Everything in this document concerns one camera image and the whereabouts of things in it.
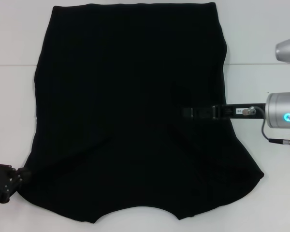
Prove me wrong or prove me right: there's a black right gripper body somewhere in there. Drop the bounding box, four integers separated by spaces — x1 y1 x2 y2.
218 102 267 121

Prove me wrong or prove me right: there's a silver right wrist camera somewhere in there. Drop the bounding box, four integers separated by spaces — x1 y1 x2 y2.
275 36 290 73

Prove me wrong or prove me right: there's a black shirt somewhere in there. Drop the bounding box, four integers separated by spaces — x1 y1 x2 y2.
18 1 265 220

